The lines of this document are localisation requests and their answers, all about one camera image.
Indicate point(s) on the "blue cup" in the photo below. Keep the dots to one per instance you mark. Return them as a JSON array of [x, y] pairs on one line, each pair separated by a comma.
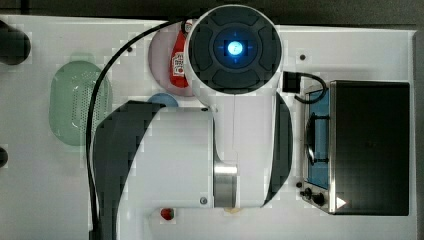
[[165, 99]]

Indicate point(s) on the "blue oven door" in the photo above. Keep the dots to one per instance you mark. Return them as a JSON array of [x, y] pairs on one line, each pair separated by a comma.
[[316, 146]]

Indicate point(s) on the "green perforated colander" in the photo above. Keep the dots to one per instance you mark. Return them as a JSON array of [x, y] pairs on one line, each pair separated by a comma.
[[71, 91]]

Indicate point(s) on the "black cylinder at edge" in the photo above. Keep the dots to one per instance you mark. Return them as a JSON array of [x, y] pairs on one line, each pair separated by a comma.
[[15, 45]]

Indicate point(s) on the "peeled banana toy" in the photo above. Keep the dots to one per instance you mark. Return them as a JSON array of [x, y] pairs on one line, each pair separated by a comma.
[[232, 210]]

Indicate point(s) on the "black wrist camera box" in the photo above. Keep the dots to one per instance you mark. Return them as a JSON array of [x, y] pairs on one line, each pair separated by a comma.
[[291, 82]]

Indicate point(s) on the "small red tomato toy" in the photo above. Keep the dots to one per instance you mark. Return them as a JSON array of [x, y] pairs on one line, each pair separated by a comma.
[[167, 214]]

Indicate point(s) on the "black toaster oven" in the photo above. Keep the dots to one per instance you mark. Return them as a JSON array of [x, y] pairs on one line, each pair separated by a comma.
[[369, 149]]

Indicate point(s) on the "grey round plate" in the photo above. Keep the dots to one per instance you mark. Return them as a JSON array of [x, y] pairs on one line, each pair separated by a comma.
[[159, 54]]

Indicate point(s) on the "red ketchup bottle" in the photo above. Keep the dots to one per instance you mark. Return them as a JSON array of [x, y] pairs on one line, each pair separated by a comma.
[[176, 65]]

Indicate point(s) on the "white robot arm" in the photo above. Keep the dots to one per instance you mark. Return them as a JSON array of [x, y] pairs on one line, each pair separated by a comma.
[[234, 150]]

